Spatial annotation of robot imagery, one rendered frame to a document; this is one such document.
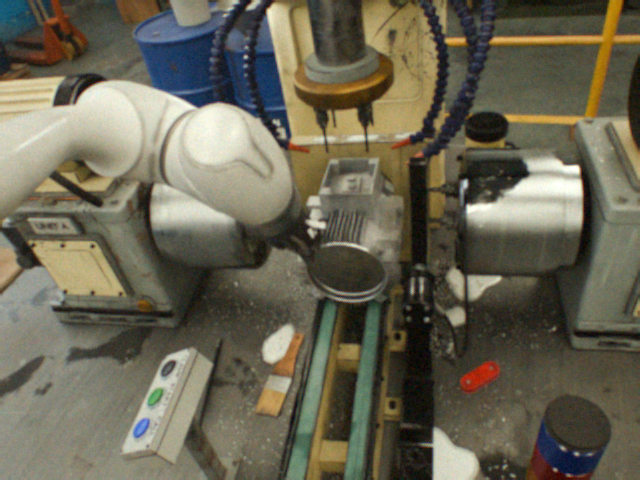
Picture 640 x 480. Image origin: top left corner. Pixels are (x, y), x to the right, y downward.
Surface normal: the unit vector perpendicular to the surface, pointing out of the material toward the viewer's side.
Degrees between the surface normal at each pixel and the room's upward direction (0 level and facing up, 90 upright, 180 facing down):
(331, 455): 0
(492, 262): 99
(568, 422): 0
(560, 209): 47
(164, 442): 62
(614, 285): 89
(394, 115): 90
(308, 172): 90
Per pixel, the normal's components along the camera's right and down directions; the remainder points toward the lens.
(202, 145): -0.23, -0.16
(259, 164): 0.81, 0.34
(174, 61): -0.18, 0.79
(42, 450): -0.15, -0.74
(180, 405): 0.80, -0.33
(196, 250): -0.18, 0.65
